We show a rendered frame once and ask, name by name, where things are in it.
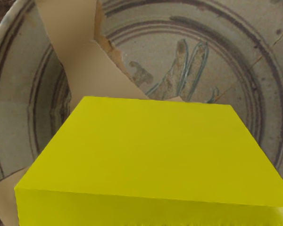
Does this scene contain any yellow block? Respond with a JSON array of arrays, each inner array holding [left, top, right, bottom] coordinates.
[[14, 96, 283, 226]]

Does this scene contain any grey painted ceramic plate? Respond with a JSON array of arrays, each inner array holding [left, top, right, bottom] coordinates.
[[0, 0, 283, 194]]

